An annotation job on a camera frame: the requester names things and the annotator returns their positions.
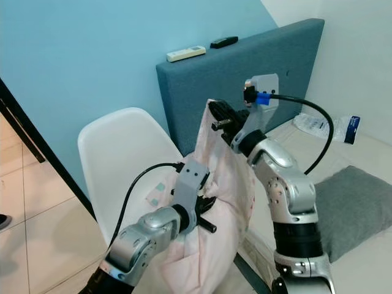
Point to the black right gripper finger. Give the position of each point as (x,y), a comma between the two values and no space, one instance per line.
(222,110)

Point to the pink pillow with red dots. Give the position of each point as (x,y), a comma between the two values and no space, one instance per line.
(226,177)

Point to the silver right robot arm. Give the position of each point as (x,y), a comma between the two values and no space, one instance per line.
(294,196)

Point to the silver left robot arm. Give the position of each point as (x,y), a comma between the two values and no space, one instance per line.
(141,242)

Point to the white plastic chair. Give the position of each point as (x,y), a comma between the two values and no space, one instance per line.
(116,159)

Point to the blue-grey upholstered headboard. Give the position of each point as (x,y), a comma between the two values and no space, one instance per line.
(208,79)

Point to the white remote control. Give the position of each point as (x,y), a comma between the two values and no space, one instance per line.
(185,53)

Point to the black remote control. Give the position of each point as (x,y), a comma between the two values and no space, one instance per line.
(224,42)

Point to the clear plastic package blue label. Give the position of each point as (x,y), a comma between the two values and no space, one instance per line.
(318,125)

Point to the grey cushion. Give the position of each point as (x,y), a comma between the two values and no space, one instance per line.
(358,208)

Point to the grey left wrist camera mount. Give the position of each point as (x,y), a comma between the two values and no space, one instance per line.
(190,184)

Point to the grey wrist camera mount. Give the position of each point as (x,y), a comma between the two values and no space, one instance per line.
(190,184)
(266,82)

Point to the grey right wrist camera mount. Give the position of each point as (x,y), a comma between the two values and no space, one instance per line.
(266,82)

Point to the blue-grey bed frame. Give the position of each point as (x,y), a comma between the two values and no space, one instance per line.
(245,275)

